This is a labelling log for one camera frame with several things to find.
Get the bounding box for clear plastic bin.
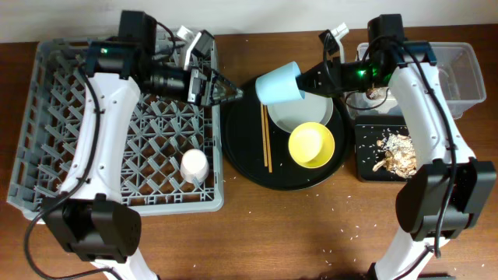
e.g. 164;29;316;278
348;42;486;119

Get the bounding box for pink plastic cup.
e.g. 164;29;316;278
180;149;209;184

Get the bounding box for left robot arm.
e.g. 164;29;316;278
38;10;243;279

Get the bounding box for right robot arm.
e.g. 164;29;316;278
296;14;496;279

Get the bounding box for blue plastic cup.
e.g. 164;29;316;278
255;61;305;106

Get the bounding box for grey dishwasher rack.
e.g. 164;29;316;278
6;38;224;219

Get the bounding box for grey plate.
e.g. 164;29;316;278
268;93;334;133

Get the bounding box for wooden chopstick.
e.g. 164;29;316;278
263;106;273;173
260;103;268;167

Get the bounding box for yellow bowl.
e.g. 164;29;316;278
288;122;335;169

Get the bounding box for black rectangular tray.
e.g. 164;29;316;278
354;124;411;182

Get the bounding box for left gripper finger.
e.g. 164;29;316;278
212;70;237;89
212;88;244;105

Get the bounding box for round black tray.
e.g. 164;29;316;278
220;78;353;191

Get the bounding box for food scraps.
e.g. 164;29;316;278
372;134;417;179

